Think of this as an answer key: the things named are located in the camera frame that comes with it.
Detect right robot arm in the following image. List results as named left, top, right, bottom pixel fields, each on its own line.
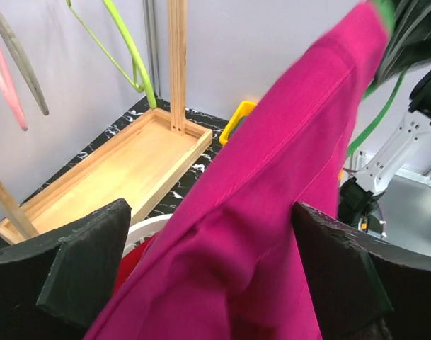
left=338, top=1, right=431, bottom=232

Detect white plastic laundry basket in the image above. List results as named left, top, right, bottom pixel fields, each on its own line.
left=122, top=214, right=172, bottom=257

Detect pink plastic hanger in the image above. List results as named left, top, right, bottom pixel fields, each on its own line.
left=0, top=47, right=28, bottom=131

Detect magenta dress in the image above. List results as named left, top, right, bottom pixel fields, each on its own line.
left=86, top=1, right=391, bottom=339

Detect red dress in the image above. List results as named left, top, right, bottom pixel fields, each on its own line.
left=113, top=235, right=156, bottom=295

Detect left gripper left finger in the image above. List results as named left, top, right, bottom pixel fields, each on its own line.
left=0, top=199, right=131, bottom=339

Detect yellow-green hanger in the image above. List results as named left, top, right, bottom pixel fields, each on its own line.
left=66, top=0, right=158, bottom=109

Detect grey wire hanger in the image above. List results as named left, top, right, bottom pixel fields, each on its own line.
left=0, top=11, right=49, bottom=115

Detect wooden clothes rack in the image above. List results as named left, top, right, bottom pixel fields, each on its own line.
left=0, top=1, right=212, bottom=244

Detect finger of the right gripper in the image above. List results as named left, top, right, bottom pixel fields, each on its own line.
left=372, top=0, right=431, bottom=88

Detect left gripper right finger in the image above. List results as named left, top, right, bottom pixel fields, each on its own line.
left=292, top=203, right=431, bottom=339

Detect green hanger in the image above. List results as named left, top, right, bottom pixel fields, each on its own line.
left=338, top=1, right=404, bottom=159

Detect yellow plastic bin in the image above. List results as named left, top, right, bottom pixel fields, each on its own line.
left=219, top=101, right=256, bottom=146

